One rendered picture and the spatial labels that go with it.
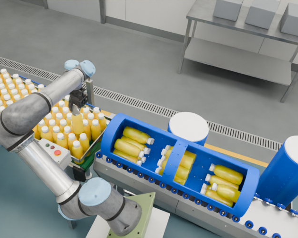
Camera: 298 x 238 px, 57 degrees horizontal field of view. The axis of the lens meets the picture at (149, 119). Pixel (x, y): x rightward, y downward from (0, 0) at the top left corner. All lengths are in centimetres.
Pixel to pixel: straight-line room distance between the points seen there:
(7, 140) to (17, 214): 174
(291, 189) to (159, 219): 114
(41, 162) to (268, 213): 131
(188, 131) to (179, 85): 210
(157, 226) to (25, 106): 79
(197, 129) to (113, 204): 99
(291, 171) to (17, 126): 168
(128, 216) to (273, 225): 96
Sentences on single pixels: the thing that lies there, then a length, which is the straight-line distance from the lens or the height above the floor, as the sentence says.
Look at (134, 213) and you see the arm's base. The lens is 115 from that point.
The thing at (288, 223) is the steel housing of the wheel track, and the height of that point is 93.
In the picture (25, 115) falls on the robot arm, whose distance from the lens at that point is 102.
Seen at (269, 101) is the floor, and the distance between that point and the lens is 415.
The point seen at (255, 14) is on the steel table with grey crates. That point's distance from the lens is 374.
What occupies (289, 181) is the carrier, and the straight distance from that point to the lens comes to 214.
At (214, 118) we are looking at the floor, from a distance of 355.
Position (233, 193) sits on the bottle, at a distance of 158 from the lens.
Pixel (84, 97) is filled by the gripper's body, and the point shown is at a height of 138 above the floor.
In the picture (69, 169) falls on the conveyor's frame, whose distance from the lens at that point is 189.
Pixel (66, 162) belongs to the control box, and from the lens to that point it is 169.
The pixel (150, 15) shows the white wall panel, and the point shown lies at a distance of 487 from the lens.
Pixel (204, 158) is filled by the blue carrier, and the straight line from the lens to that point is 173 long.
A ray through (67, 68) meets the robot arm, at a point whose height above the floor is 157.
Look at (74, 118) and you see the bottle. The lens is 169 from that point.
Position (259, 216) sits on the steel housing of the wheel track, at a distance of 180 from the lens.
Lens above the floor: 240
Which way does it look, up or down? 46 degrees down
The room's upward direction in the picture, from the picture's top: 7 degrees clockwise
